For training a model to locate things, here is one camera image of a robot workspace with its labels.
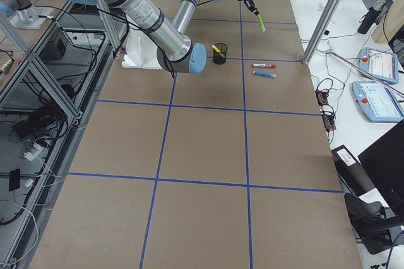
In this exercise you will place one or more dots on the brown paper table cover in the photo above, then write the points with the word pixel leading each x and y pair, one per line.
pixel 224 169

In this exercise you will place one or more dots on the green marker pen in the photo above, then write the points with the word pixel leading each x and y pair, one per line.
pixel 261 23

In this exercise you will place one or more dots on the black monitor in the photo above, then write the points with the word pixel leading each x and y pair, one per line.
pixel 383 163

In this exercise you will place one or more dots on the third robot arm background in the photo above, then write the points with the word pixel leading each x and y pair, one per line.
pixel 23 14

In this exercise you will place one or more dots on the aluminium frame post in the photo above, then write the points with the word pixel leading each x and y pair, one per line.
pixel 319 30

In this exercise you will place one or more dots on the red marker pen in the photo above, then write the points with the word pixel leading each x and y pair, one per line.
pixel 263 65

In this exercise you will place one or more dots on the white pillar with base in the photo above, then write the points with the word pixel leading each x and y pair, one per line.
pixel 141 49

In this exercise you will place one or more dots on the yellow marker pen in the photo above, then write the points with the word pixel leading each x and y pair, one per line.
pixel 216 49

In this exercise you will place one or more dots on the orange black connector box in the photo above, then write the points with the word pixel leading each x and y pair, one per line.
pixel 322 97

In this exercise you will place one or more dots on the blue marker pen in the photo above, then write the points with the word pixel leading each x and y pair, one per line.
pixel 264 74

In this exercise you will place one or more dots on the black water bottle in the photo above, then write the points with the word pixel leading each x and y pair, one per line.
pixel 372 15

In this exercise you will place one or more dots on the black mesh pen cup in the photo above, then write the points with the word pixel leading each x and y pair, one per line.
pixel 217 58

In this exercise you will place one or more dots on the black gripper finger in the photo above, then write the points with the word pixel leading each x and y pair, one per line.
pixel 250 5

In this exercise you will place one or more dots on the far teach pendant tablet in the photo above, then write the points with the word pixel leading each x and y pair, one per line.
pixel 381 64

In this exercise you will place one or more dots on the teach pendant tablet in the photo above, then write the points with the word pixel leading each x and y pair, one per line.
pixel 381 64
pixel 377 103

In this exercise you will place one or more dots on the near teach pendant tablet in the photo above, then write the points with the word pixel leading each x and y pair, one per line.
pixel 377 103

